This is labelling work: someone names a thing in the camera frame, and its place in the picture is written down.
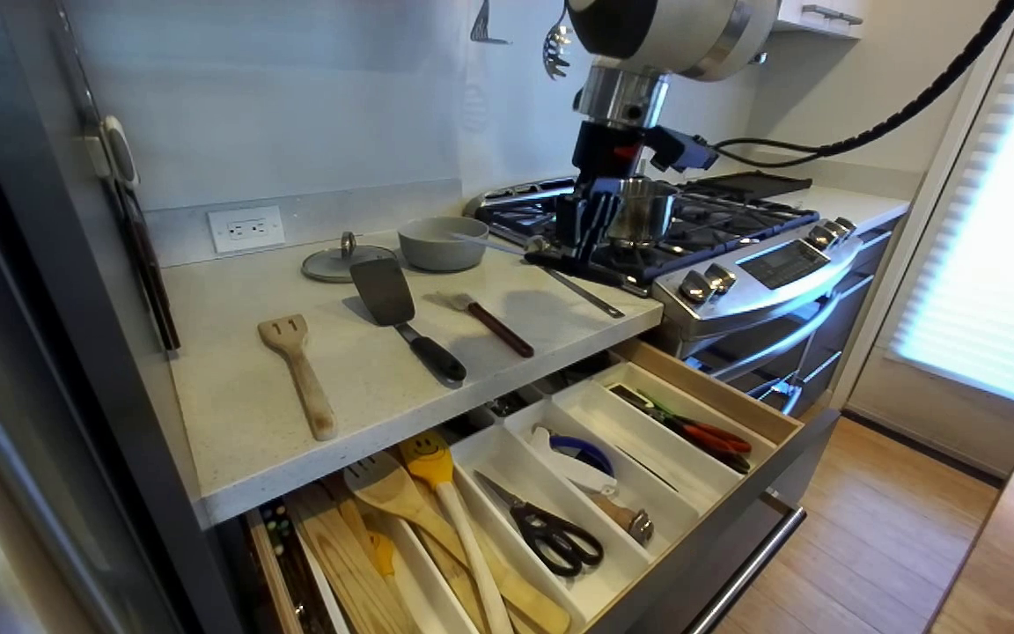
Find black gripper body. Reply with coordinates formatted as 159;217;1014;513
572;121;643;192

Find black handled knife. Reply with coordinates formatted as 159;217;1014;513
523;249;650;296

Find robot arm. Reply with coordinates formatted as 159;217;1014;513
560;0;780;258

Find white drawer organizer tray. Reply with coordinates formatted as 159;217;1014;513
293;359;780;634

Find open kitchen drawer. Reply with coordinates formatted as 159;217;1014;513
247;343;832;634

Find wooden spatula in drawer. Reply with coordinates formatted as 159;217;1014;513
342;455;569;634

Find stainless steel pot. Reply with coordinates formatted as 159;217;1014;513
613;177;677;248

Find hanging slotted metal spoon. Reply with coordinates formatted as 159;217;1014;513
543;10;572;82

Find grey ceramic bowl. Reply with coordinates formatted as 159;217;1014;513
397;217;488;276

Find gas stove range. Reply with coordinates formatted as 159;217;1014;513
469;174;903;412

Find black metal turner spatula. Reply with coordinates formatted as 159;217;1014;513
350;258;464;386

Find grey round pot lid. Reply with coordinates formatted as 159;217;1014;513
300;232;389;282

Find yellow silicone spatula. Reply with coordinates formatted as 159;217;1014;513
397;433;512;634

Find wooden slotted spatula on counter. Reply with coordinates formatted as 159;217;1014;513
256;313;333;441

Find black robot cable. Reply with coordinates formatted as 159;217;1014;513
643;0;1014;177

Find brown handled small knife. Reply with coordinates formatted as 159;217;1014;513
442;292;533;359

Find red handled utensil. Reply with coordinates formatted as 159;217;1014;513
613;385;752;472

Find blue white handled utensil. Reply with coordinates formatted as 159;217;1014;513
528;427;653;546

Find white wall outlet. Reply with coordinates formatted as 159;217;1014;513
207;207;285;253

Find black handled scissors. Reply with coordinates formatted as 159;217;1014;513
478;472;606;579

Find refrigerator door handle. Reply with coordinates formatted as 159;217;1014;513
51;5;180;353

